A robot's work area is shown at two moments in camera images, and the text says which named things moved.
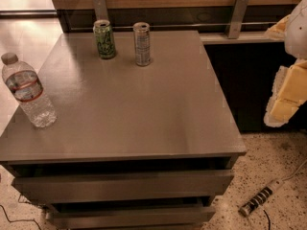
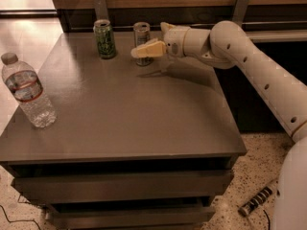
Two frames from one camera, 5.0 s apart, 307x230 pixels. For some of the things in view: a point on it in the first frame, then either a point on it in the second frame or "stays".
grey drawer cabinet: x=132 y=148 stays
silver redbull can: x=142 y=40 stays
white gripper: x=297 y=33 to x=174 y=42
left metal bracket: x=100 y=7 stays
